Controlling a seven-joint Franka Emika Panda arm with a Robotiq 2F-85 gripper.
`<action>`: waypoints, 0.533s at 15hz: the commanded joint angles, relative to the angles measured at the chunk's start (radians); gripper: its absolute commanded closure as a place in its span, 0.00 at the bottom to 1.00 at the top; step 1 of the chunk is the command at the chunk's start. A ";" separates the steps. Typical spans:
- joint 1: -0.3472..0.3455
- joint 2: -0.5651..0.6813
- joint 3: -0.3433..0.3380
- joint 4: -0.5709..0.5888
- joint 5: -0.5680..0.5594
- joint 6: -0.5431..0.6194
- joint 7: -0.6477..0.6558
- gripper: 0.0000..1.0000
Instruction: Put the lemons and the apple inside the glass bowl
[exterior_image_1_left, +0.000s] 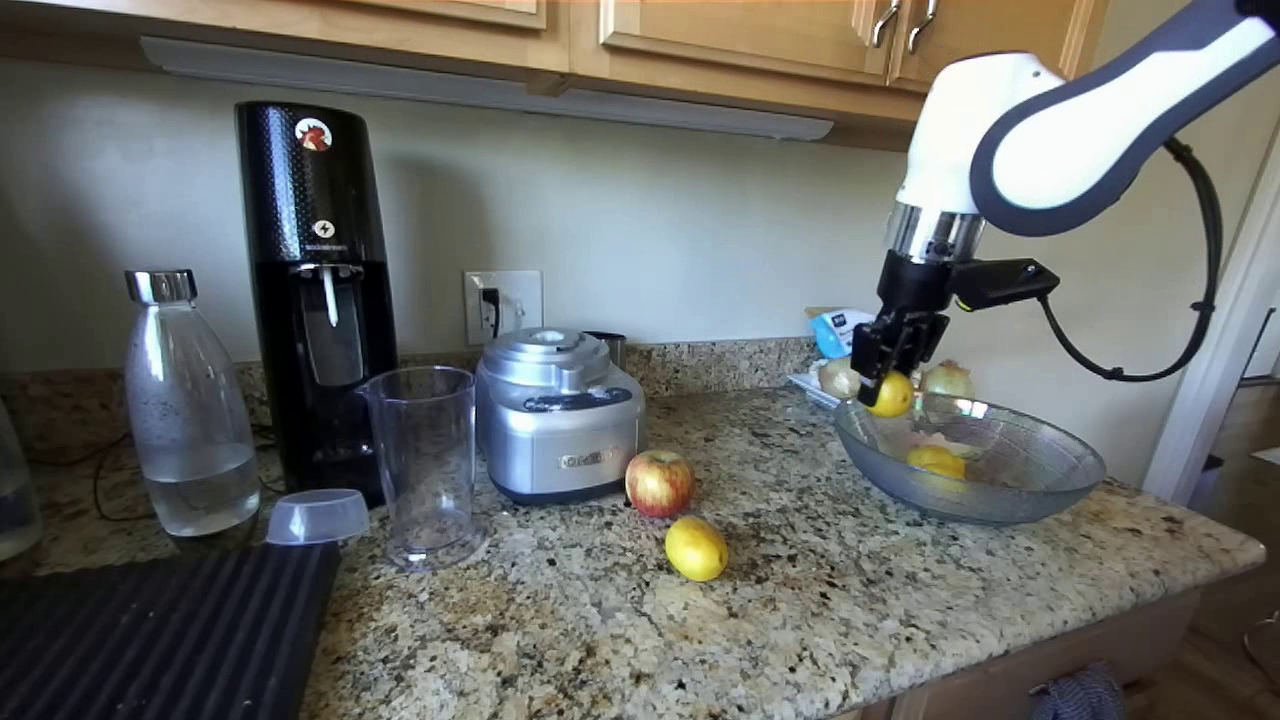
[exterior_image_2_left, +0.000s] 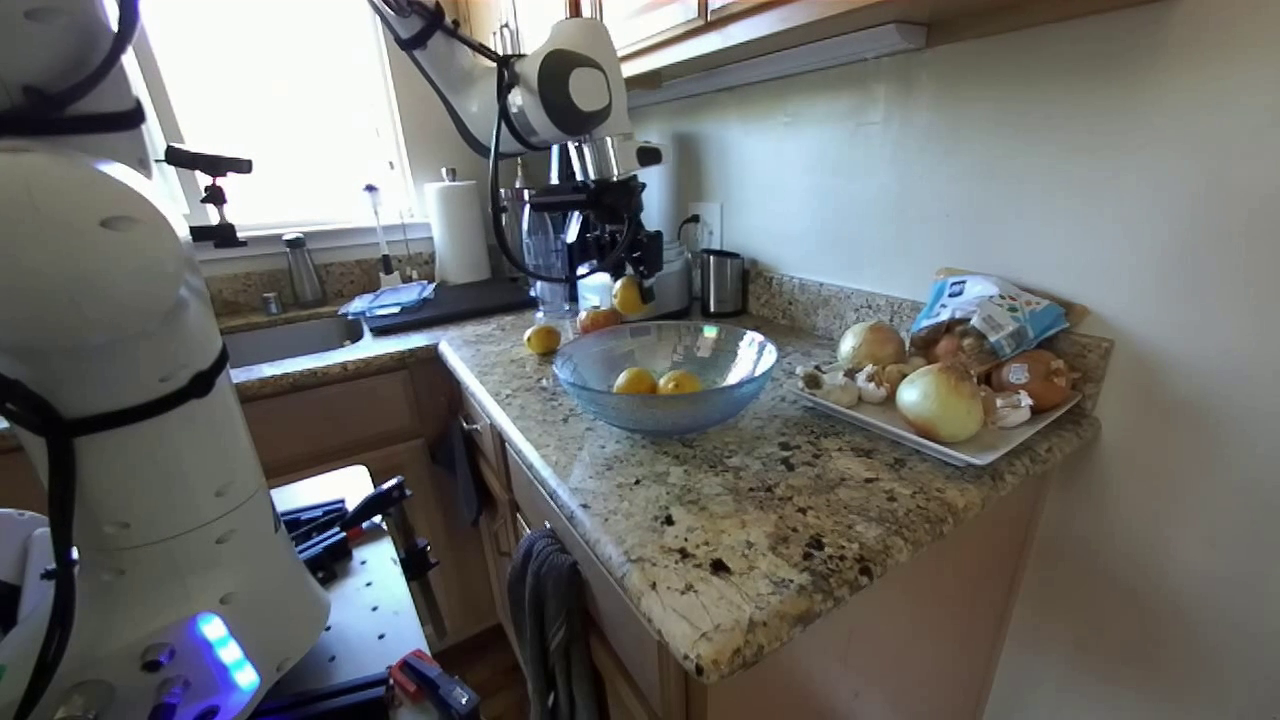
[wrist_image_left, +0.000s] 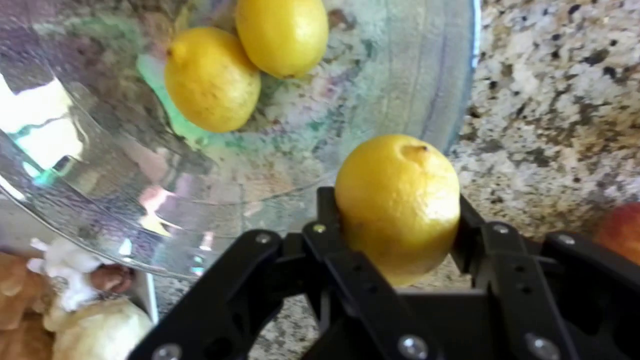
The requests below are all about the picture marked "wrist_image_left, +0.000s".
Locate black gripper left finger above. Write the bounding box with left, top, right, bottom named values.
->
left=126, top=186, right=446, bottom=360

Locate clear glass bowl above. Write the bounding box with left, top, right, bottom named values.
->
left=0, top=0, right=485, bottom=281

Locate yellow onion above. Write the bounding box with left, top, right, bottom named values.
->
left=43, top=295, right=156, bottom=360

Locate red yellow apple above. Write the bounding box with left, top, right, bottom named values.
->
left=592, top=201, right=640, bottom=266

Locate white mushroom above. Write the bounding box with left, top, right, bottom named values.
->
left=28, top=235, right=103, bottom=311

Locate yellow lemon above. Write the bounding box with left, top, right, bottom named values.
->
left=234, top=0, right=330, bottom=80
left=164, top=25, right=264, bottom=133
left=335, top=133, right=465, bottom=287

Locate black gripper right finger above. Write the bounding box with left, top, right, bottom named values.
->
left=451, top=196, right=640, bottom=360

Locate brown mushroom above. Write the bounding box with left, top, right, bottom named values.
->
left=88, top=261, right=137, bottom=295
left=0, top=249, right=56, bottom=360

